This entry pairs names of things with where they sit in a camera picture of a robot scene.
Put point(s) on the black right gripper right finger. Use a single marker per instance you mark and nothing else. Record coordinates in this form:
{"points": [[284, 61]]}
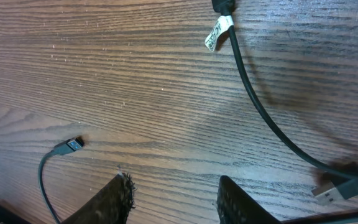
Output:
{"points": [[235, 206]]}

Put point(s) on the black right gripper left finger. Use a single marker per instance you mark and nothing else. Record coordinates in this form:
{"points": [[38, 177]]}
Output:
{"points": [[111, 205]]}

